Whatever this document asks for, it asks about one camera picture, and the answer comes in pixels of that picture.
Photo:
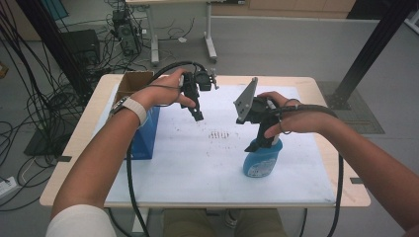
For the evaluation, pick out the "blue cardboard box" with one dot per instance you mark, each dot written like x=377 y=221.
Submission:
x=145 y=141

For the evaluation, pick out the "person's left hand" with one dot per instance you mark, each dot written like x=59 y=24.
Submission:
x=161 y=94

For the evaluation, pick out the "black metal post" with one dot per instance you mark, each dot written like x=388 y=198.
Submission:
x=369 y=52
x=49 y=36

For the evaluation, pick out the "dark floor plate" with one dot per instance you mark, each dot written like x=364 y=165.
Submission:
x=42 y=144

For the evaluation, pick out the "person's khaki trousers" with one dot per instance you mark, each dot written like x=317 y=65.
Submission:
x=184 y=225

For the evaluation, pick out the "blue spray bottle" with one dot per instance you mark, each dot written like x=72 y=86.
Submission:
x=263 y=163

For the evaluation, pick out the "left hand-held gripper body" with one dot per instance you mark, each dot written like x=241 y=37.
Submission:
x=204 y=80

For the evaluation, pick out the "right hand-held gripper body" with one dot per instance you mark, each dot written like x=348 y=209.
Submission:
x=245 y=102

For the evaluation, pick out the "white power strip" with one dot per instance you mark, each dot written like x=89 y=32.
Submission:
x=7 y=187

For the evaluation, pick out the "person's right hand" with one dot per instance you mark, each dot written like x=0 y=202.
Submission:
x=303 y=121

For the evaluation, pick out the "white table mat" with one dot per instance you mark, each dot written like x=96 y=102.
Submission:
x=204 y=168

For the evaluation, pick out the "person's shoe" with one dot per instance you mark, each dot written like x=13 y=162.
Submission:
x=232 y=219

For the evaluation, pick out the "black tape strip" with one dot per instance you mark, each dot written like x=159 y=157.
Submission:
x=357 y=180
x=64 y=158

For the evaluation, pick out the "white desk frame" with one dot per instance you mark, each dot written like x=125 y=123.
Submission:
x=154 y=33

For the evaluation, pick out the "black equipment case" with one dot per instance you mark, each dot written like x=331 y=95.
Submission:
x=80 y=46

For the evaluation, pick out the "person's white shirt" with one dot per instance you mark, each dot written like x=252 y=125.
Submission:
x=79 y=223

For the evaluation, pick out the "computer tower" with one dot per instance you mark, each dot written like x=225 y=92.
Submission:
x=126 y=33

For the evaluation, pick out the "wooden cabinet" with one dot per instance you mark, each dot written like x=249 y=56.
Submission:
x=296 y=6

